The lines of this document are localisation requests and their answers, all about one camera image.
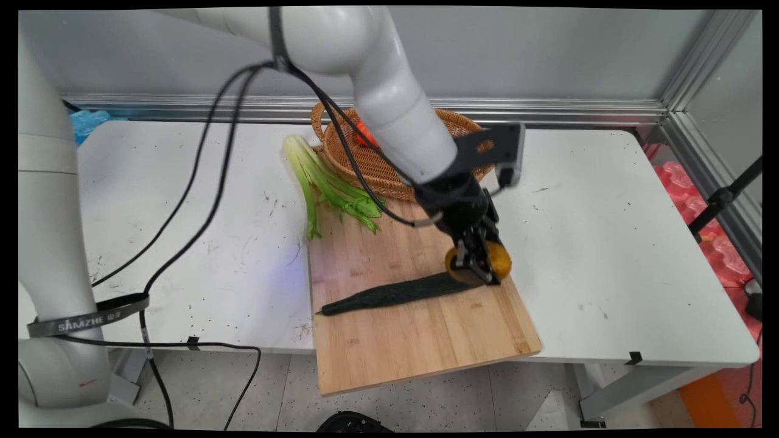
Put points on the orange floor object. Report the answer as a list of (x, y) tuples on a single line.
[(703, 401)]

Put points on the round black floor object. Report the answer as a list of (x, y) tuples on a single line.
[(353, 423)]

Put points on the red vegetable in basket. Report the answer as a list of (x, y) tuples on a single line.
[(364, 132)]

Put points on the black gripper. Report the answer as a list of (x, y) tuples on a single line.
[(459, 207)]

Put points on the black tripod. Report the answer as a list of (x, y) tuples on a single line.
[(721, 198)]

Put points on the angled aluminium frame rail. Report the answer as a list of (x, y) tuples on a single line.
[(700, 67)]

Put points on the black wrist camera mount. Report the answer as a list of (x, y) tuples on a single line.
[(496, 146)]

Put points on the bamboo cutting board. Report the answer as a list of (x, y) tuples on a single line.
[(414, 347)]

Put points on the horizontal aluminium frame rail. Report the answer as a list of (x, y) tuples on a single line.
[(304, 108)]

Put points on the pink foam packaging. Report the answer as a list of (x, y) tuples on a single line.
[(724, 255)]

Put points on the woven wicker basket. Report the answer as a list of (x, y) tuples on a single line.
[(462, 121)]

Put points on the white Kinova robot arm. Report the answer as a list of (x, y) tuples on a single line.
[(395, 103)]

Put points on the yellow orange round fruit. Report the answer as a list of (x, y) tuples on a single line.
[(504, 260)]

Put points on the black tape tab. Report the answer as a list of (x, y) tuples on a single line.
[(193, 343), (634, 358)]

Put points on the small black device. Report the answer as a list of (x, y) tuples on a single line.
[(754, 301)]

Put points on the green celery bunch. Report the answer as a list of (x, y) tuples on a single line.
[(316, 176)]

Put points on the blue plastic bag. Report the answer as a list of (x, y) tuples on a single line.
[(91, 125)]

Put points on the dark green cucumber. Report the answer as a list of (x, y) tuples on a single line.
[(389, 295)]

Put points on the white table leg frame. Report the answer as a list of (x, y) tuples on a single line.
[(639, 389)]

